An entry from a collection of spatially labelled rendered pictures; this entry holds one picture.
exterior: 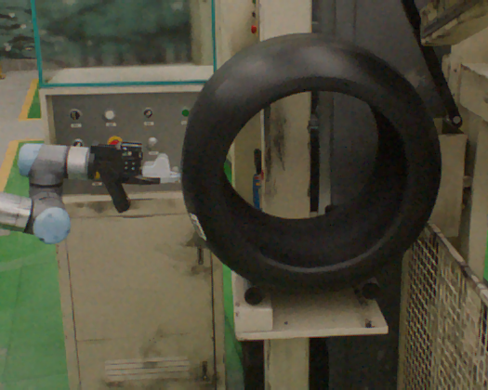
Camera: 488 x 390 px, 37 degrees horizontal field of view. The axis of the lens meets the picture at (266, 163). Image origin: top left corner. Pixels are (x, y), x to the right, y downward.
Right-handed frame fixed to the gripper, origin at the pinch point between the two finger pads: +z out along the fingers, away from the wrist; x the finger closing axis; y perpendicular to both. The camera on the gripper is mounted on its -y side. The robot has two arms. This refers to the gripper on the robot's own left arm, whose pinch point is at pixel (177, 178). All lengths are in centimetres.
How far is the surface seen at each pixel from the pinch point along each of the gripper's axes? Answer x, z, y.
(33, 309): 161, -68, -126
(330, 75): -12.3, 30.9, 29.5
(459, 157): 21, 75, 5
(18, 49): 868, -249, -119
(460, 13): -9, 58, 44
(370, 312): -1, 51, -31
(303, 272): -12.9, 30.3, -15.9
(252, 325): -8.9, 20.4, -32.4
